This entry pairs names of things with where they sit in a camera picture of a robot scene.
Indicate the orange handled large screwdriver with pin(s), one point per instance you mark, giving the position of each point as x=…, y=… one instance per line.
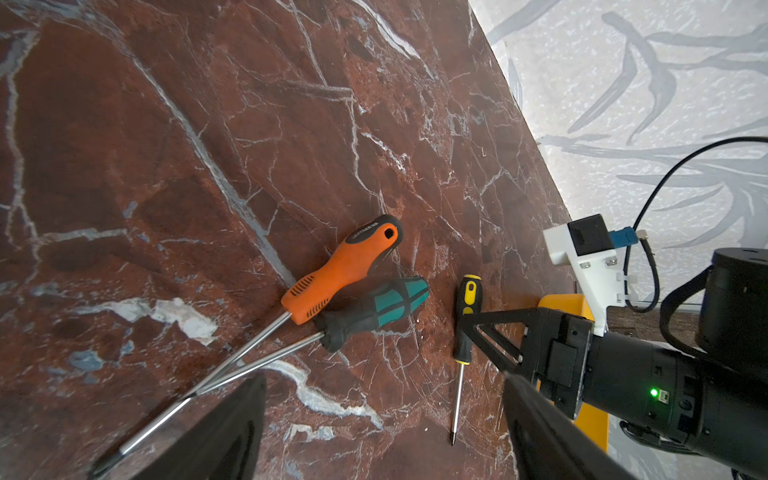
x=351, y=262

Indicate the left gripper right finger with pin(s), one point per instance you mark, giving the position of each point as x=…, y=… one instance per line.
x=546, y=444

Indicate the green black handled screwdriver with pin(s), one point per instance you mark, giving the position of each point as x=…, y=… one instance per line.
x=392, y=301

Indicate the yellow plastic storage box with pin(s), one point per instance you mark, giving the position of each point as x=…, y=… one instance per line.
x=591, y=421

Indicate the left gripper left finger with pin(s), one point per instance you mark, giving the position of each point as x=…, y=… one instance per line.
x=223, y=445

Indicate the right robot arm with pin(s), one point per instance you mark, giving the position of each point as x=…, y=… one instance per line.
x=703, y=391

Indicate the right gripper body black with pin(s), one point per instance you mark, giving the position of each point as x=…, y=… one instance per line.
x=554, y=356

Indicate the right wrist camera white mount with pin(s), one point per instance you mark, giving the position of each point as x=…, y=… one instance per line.
x=591, y=249

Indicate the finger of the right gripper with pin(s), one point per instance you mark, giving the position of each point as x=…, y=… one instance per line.
x=483, y=330

